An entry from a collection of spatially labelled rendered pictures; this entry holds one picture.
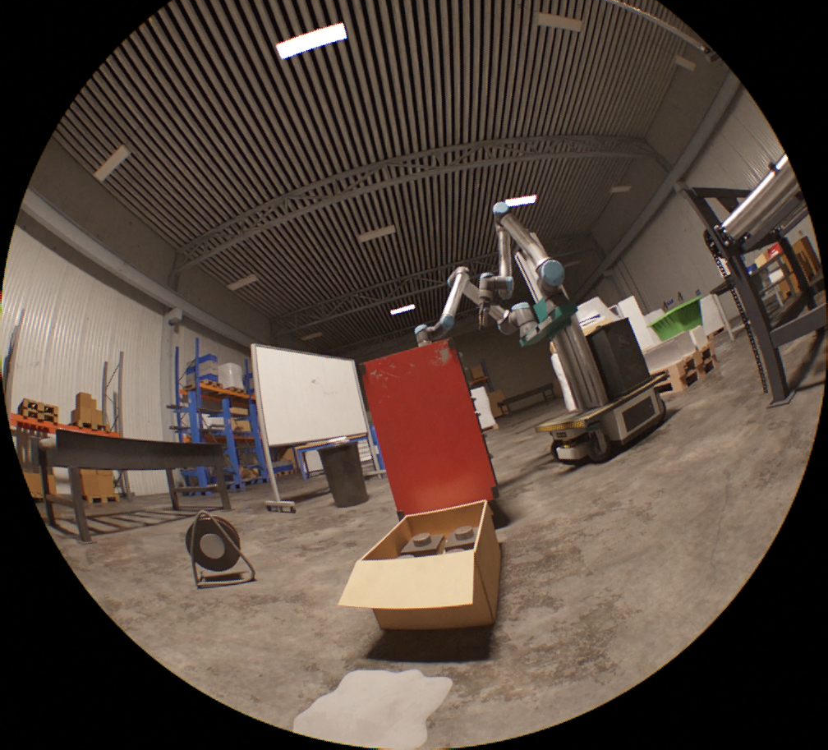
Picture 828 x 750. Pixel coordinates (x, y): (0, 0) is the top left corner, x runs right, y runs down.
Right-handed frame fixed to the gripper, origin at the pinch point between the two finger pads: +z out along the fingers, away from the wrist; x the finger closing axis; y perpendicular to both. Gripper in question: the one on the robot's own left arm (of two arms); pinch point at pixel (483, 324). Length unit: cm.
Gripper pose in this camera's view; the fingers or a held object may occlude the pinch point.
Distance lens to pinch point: 183.0
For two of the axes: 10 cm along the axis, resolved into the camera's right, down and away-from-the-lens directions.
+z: -1.4, 9.7, -1.9
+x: -0.6, -2.0, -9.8
